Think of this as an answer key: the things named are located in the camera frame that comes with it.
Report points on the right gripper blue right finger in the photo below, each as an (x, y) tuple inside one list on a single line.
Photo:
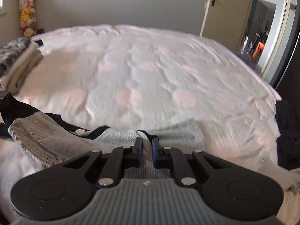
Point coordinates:
[(174, 160)]

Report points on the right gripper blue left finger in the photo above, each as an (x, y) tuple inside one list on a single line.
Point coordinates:
[(115, 163)]

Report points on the grey black raglan shirt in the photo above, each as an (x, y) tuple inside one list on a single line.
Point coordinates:
[(47, 140)]

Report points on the stack of folded clothes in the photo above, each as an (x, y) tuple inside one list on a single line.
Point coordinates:
[(18, 58)]

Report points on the black sliding wardrobe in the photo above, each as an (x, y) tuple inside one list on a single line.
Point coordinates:
[(287, 115)]

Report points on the orange chair in hallway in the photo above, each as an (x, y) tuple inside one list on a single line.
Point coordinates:
[(258, 48)]

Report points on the beige bedroom door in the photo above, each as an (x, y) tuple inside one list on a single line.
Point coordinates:
[(226, 21)]

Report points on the plush toy column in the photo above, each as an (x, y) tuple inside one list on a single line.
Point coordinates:
[(27, 17)]

